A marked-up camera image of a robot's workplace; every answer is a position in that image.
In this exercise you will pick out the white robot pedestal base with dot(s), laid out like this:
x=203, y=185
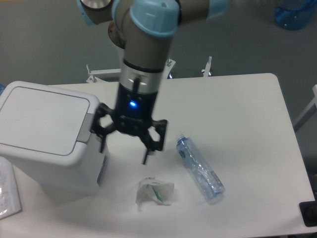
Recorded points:
x=96, y=76

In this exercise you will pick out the white frame at right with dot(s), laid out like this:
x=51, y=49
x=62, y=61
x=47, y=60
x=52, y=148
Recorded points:
x=307, y=112

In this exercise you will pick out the crumpled white paper wrapper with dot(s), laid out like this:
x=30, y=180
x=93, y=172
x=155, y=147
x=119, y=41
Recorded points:
x=158, y=191

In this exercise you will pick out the white paper notebook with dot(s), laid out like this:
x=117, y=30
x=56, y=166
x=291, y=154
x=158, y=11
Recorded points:
x=10, y=203

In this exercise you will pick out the blue water jug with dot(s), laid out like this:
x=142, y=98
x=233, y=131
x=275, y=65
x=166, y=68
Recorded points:
x=294, y=14

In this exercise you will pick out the black device at table edge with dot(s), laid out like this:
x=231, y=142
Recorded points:
x=309, y=213

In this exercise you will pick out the clear plastic water bottle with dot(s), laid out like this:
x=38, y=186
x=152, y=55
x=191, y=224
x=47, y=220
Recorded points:
x=205, y=177

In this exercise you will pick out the white push-lid trash can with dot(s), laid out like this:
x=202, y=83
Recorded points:
x=45, y=132

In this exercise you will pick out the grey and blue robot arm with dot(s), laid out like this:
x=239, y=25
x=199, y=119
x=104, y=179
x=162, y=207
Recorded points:
x=144, y=29

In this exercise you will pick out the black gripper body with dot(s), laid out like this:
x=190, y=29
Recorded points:
x=132, y=114

